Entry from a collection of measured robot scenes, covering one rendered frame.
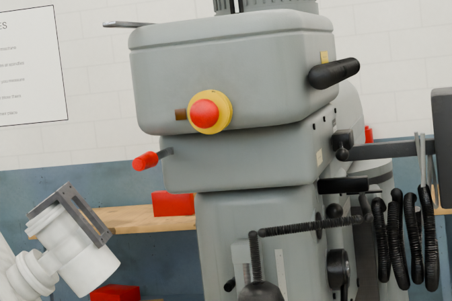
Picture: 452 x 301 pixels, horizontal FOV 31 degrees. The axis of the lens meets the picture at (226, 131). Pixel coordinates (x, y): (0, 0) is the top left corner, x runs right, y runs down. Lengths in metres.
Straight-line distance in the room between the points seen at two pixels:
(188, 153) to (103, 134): 4.76
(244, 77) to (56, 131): 5.07
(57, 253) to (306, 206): 0.44
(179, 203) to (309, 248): 3.98
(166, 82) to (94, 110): 4.87
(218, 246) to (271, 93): 0.30
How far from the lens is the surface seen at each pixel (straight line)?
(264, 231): 1.16
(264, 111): 1.12
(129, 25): 1.17
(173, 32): 1.15
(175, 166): 1.26
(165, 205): 5.30
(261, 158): 1.22
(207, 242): 1.31
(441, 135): 1.52
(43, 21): 6.15
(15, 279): 1.04
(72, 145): 6.11
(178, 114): 1.14
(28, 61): 6.21
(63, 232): 1.01
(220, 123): 1.11
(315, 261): 1.32
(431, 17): 5.51
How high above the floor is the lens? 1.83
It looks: 5 degrees down
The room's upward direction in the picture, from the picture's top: 6 degrees counter-clockwise
